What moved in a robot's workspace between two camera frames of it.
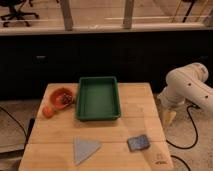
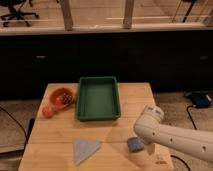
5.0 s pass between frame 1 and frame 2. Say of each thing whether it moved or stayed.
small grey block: stayed
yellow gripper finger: moved
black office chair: stayed
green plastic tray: stayed
